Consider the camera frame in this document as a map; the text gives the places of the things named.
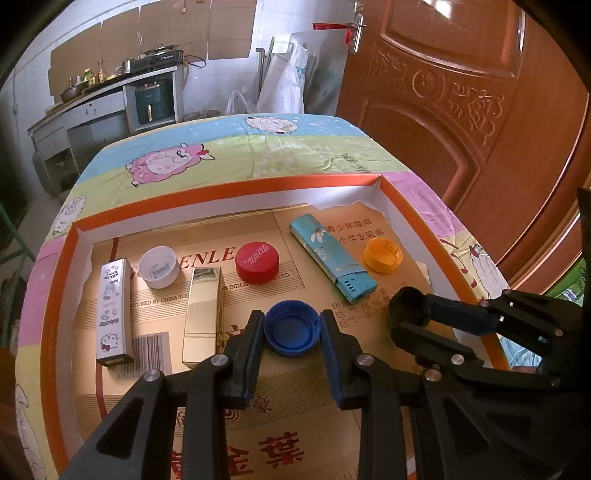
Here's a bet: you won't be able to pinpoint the cartoon sheep tablecloth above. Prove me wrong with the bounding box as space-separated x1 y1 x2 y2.
13 113 539 480

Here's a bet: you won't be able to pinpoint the light orange bottle cap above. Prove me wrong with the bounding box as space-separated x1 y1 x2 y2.
363 237 404 274

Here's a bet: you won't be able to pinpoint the black bottle cap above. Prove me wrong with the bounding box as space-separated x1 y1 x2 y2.
388 286 430 327

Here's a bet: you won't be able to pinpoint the white hello kitty lighter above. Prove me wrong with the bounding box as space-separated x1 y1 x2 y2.
95 259 133 367

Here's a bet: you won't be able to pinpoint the red bottle cap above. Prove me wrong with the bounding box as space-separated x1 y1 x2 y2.
235 241 280 285

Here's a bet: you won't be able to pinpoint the black gas stove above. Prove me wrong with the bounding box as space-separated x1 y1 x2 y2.
129 45 184 75

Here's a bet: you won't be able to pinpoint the brown wooden door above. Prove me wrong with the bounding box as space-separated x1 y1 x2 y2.
338 1 590 293

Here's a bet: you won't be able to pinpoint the gold mirrored box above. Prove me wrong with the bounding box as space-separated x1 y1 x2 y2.
181 267 223 369

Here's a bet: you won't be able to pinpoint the green beer carton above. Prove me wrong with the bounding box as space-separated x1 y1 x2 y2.
545 258 587 306

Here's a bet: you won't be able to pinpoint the white plastic sacks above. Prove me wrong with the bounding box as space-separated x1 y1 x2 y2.
224 29 349 116

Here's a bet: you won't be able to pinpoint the teal lighter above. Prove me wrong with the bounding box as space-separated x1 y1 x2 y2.
290 214 378 304

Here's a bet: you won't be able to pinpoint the silver door handle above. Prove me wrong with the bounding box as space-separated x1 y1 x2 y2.
346 1 367 55

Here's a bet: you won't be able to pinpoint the white bottle cap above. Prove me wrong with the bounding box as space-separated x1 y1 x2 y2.
138 246 180 290

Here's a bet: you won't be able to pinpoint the orange rimmed cardboard tray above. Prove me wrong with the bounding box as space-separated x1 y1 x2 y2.
35 173 507 479

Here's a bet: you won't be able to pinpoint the wall cardboard sheets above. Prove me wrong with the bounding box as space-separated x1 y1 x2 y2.
48 1 256 98

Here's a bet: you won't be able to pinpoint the grey kitchen counter cabinet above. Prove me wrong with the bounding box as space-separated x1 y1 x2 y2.
28 66 186 197

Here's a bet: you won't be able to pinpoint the green metal table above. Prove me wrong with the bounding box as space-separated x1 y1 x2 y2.
1 208 36 349

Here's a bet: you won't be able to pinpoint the blue bottle cap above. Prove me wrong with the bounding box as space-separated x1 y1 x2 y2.
263 300 321 357

